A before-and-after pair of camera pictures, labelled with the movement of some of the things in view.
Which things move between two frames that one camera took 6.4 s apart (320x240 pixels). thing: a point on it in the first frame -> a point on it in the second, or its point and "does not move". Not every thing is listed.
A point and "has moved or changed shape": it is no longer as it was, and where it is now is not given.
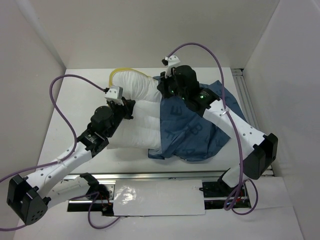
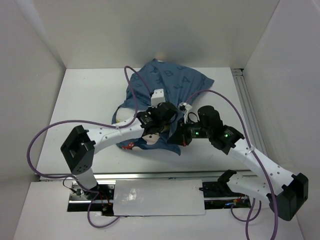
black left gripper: (127, 108) -> (150, 109)
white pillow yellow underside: (143, 131) has moved or changed shape
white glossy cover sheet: (155, 197) does not move
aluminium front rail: (189, 175) does not move
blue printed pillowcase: (185, 133) -> (180, 85)
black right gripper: (161, 86) -> (180, 137)
